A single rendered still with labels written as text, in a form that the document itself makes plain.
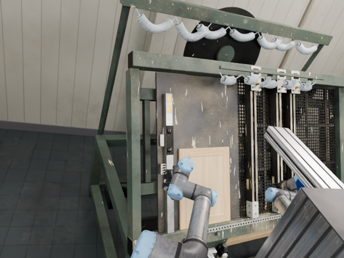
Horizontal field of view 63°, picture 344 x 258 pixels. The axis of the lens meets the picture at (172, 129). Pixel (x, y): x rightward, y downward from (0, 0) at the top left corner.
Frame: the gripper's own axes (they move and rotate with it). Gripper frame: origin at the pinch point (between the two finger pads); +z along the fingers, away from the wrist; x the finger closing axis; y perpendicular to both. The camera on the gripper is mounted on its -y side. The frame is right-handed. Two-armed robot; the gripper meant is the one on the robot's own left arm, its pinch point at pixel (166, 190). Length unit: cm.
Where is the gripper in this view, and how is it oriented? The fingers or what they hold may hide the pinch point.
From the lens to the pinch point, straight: 161.7
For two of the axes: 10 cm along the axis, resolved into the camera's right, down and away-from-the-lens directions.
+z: -3.0, 4.8, 8.2
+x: -9.5, -1.1, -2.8
